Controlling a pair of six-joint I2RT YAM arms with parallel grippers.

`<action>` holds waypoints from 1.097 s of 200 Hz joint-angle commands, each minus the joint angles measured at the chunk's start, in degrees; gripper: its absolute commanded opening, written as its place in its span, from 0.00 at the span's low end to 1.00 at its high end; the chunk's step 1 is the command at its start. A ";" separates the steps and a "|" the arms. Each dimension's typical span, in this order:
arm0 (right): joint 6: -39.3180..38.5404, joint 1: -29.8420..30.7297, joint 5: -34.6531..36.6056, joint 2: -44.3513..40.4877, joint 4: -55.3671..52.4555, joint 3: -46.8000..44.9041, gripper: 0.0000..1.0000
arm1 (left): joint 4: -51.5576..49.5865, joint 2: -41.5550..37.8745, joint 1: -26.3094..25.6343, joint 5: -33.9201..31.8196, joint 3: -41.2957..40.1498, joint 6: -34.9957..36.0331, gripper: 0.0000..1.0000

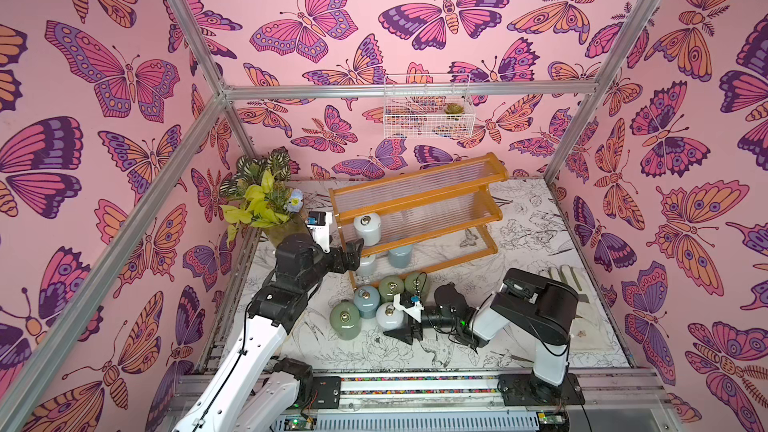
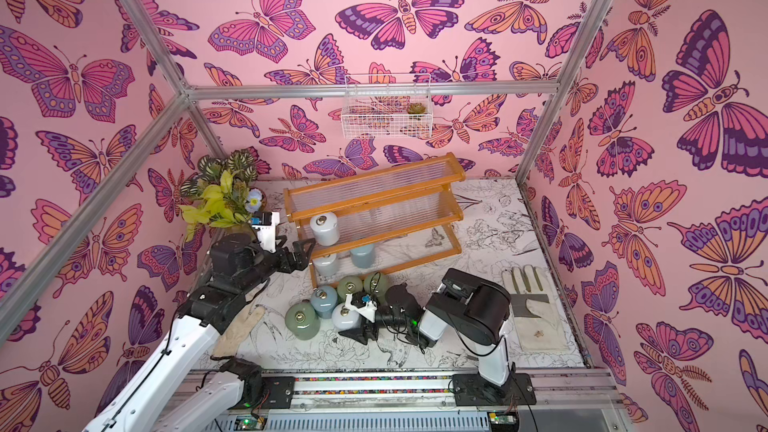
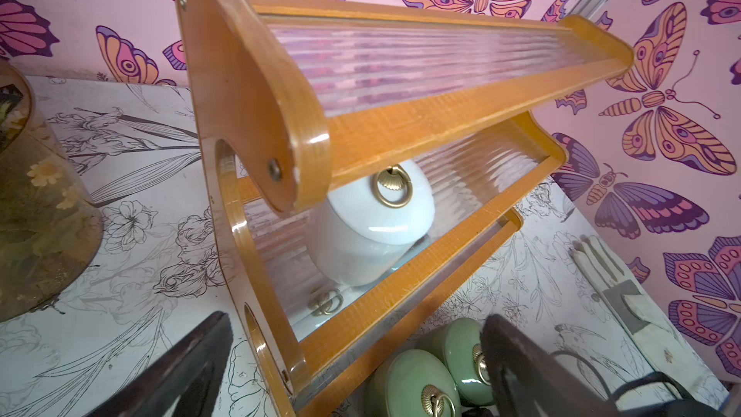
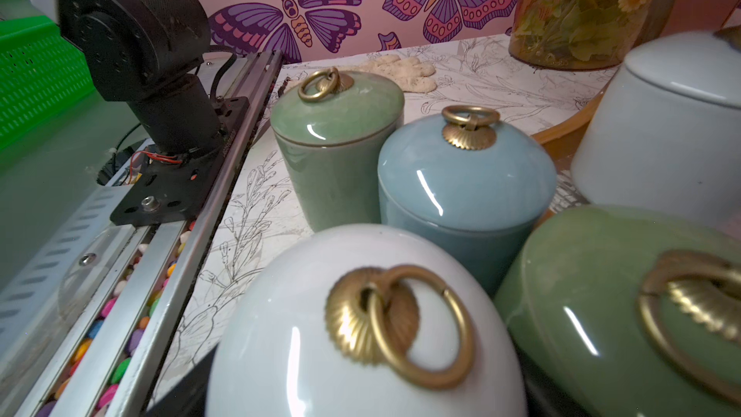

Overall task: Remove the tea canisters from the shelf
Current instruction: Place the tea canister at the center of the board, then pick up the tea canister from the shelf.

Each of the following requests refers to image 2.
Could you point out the front aluminium rail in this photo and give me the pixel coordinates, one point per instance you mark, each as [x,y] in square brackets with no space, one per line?
[426,389]

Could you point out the white grey work glove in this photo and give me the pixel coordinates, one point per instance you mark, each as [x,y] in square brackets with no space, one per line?
[537,321]

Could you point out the beige work glove left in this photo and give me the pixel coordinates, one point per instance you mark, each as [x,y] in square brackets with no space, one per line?
[240,328]

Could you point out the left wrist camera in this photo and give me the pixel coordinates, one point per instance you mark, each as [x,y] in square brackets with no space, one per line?
[267,228]

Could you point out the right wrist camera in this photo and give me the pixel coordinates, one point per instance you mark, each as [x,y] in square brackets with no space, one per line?
[365,311]

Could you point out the large green tea canister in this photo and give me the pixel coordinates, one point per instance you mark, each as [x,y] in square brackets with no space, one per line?
[302,320]

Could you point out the small plant in basket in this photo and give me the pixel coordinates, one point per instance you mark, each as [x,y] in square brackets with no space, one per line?
[416,109]

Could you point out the aluminium frame rail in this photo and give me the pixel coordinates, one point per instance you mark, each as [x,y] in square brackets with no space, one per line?
[47,264]

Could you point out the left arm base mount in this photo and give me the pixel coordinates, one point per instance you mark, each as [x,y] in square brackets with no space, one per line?
[264,390]

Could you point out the wooden three-tier shelf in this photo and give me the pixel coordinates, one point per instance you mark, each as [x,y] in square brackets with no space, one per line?
[384,205]

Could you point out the blue canister bottom shelf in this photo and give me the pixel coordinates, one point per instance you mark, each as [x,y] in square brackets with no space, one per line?
[363,257]

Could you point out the large blue tea canister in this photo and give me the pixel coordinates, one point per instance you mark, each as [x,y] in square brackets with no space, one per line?
[324,300]

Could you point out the white canister bottom shelf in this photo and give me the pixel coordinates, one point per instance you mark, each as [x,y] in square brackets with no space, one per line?
[326,266]

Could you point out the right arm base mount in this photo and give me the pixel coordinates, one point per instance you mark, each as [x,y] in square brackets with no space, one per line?
[492,389]

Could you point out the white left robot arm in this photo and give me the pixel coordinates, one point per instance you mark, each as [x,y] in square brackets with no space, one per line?
[241,268]

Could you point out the small green tea canister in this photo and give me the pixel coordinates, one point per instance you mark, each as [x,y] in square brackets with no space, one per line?
[376,284]

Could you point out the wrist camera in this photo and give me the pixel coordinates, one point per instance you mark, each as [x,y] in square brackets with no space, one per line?
[267,228]
[365,311]

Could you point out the clear vase with plants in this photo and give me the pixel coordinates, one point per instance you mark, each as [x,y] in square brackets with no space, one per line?
[224,193]

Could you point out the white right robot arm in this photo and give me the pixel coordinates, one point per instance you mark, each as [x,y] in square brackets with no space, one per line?
[476,309]

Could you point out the white wire basket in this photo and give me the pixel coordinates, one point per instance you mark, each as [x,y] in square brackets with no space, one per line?
[376,106]

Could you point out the white tea canister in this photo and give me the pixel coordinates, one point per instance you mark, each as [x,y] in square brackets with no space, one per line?
[325,229]
[344,318]

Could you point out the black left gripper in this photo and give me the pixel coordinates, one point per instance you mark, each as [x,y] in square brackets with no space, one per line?
[300,262]

